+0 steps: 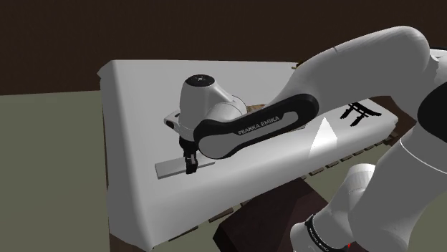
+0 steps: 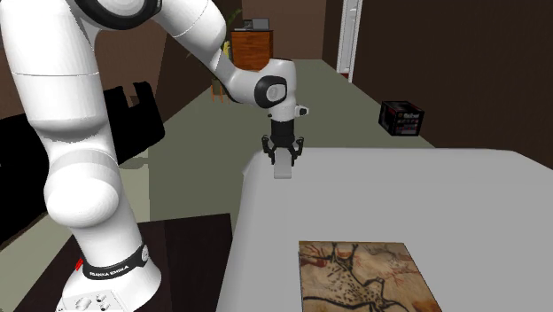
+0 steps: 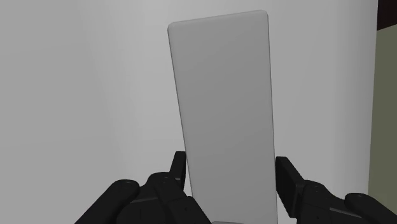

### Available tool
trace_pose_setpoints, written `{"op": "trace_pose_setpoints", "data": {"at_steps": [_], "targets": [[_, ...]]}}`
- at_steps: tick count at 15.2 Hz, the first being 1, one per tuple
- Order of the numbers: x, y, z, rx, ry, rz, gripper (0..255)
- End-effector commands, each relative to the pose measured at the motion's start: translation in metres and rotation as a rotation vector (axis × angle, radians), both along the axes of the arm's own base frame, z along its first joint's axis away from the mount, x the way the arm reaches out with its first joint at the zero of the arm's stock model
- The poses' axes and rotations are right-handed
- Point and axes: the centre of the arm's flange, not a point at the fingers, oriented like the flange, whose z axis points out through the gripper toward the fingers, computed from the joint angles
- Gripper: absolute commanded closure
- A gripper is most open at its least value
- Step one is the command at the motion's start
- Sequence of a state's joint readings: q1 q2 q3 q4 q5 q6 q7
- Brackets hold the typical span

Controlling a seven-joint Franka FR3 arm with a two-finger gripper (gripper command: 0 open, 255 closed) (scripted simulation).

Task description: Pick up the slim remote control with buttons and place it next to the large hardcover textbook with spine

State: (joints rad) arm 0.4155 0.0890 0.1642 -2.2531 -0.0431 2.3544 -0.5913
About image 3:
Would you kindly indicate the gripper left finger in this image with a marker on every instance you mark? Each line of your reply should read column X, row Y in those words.
column 161, row 198

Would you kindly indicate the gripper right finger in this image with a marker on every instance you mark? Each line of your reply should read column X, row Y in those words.
column 313, row 198

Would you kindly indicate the grey rectangular tablet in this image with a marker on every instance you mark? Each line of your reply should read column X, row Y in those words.
column 225, row 118

